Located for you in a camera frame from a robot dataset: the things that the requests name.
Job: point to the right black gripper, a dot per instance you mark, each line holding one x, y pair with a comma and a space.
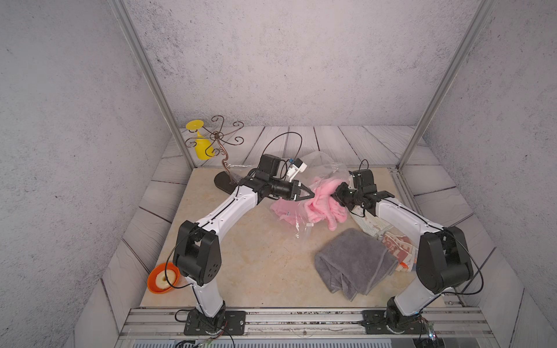
339, 195

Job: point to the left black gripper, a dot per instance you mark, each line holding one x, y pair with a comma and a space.
294, 189

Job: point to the pink fluffy towel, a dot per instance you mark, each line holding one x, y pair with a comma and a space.
321, 208

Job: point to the clear plastic vacuum bag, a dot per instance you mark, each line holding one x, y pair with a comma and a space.
242, 200

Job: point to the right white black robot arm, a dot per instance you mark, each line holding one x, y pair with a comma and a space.
443, 259

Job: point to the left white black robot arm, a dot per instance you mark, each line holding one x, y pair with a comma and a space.
197, 253

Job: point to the grey folded towel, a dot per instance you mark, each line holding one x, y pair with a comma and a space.
354, 263

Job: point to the red patterned cloth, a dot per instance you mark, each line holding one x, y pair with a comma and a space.
402, 248

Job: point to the yellow plastic goblet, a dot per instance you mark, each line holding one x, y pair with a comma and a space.
202, 146

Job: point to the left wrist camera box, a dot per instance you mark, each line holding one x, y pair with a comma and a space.
296, 166

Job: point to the brown wire jewellery stand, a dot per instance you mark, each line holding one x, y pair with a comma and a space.
225, 181

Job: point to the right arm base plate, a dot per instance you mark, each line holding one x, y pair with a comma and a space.
379, 322

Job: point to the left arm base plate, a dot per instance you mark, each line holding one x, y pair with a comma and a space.
230, 322

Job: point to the orange bowl with white ring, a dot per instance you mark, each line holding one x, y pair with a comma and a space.
163, 278

